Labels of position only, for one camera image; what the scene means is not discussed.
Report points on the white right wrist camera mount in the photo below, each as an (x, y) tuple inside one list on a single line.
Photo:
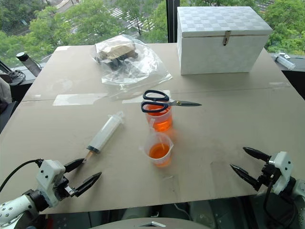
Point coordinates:
[(282, 170)]

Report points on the clear plastic bag with contents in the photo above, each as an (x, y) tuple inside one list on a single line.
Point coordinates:
[(129, 63)]

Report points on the black capped water bottle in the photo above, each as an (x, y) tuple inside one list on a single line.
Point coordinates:
[(29, 62)]

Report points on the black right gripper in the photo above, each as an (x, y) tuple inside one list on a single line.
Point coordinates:
[(266, 175)]

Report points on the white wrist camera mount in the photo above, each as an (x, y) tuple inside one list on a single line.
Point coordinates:
[(282, 170), (48, 176)]

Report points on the large clear plastic syringe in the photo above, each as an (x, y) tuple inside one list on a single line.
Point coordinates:
[(104, 133)]

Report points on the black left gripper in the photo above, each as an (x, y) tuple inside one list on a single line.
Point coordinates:
[(64, 188)]

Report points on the white checkered lidded box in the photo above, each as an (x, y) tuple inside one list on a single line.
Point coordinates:
[(221, 40)]

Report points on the cup of orange liquid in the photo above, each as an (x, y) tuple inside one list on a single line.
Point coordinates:
[(160, 152), (160, 119)]

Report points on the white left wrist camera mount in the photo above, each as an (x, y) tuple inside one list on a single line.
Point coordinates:
[(48, 176)]

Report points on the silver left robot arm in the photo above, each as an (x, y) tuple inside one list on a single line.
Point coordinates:
[(14, 210)]

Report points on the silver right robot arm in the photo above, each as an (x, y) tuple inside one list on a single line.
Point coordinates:
[(294, 205)]

